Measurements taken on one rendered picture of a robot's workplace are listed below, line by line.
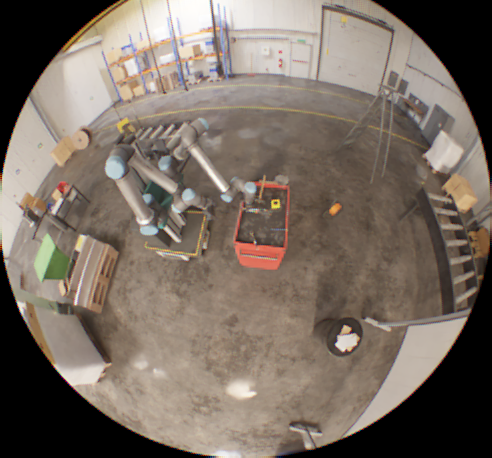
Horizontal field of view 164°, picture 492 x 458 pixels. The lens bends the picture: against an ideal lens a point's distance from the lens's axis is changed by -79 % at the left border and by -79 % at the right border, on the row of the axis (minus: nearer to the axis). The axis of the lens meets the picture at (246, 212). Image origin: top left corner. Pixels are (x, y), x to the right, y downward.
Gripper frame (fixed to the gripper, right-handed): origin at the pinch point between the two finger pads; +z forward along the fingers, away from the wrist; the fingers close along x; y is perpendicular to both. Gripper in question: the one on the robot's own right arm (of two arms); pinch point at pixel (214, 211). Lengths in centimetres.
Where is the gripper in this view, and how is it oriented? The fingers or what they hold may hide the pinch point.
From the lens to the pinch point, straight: 144.0
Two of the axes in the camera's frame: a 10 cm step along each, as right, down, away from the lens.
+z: 4.5, 3.6, 8.2
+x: 0.8, 9.0, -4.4
